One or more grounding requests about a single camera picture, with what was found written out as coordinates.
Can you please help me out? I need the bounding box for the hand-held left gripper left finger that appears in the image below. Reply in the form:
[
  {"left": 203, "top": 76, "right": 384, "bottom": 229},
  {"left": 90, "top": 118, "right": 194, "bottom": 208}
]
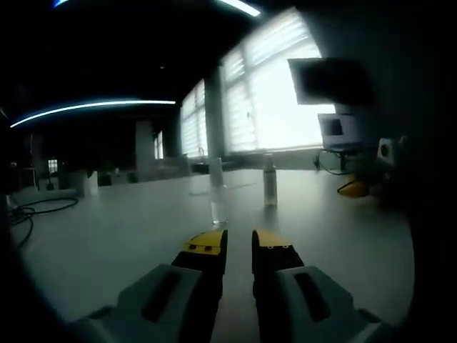
[{"left": 69, "top": 229, "right": 229, "bottom": 343}]

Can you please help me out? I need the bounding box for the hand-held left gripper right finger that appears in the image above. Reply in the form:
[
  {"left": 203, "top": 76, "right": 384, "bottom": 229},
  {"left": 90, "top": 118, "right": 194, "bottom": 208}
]
[{"left": 251, "top": 229, "right": 396, "bottom": 343}]

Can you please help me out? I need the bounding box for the small labelled pump bottle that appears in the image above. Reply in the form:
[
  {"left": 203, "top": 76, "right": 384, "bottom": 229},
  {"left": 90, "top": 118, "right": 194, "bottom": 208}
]
[{"left": 262, "top": 153, "right": 279, "bottom": 208}]

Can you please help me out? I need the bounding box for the clear plastic test tube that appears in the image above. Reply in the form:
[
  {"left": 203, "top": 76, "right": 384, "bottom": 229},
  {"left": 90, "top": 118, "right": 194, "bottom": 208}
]
[{"left": 209, "top": 182, "right": 230, "bottom": 227}]

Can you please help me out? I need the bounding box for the clear pump bottle cover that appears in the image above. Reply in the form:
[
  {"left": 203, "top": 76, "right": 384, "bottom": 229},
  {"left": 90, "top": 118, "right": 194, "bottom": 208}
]
[{"left": 209, "top": 156, "right": 224, "bottom": 187}]

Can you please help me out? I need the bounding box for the monitor stand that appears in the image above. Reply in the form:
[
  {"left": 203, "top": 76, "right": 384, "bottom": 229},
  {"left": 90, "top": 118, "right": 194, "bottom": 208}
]
[{"left": 326, "top": 148, "right": 361, "bottom": 172}]

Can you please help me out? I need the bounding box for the small lit monitor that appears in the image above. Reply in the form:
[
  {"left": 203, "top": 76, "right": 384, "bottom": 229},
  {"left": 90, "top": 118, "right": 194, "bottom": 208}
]
[{"left": 317, "top": 112, "right": 368, "bottom": 150}]

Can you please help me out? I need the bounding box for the dark monitor screen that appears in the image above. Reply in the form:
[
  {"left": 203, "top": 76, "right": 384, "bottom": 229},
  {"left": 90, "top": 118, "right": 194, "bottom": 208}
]
[{"left": 287, "top": 56, "right": 365, "bottom": 106}]

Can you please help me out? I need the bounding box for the large window blind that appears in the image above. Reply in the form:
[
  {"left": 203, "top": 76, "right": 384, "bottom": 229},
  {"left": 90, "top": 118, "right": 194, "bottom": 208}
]
[{"left": 221, "top": 9, "right": 337, "bottom": 153}]

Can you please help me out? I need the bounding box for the white plant pot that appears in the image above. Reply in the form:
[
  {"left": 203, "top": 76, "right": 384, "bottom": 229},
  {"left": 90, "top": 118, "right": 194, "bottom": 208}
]
[{"left": 76, "top": 169, "right": 99, "bottom": 197}]

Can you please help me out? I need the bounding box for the narrow window blind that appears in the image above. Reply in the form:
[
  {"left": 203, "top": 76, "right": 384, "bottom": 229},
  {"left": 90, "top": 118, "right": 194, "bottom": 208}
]
[{"left": 179, "top": 79, "right": 209, "bottom": 159}]

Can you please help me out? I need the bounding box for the long ceiling strip light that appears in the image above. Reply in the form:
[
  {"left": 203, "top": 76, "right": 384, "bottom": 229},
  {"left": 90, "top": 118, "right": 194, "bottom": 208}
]
[{"left": 9, "top": 100, "right": 176, "bottom": 129}]

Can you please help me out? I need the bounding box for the short ceiling strip light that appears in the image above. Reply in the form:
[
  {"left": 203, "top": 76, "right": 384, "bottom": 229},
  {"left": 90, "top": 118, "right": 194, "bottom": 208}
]
[{"left": 216, "top": 0, "right": 262, "bottom": 18}]

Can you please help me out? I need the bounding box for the black monitor cable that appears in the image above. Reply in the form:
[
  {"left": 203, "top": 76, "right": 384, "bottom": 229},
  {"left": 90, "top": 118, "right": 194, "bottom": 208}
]
[{"left": 313, "top": 151, "right": 346, "bottom": 177}]

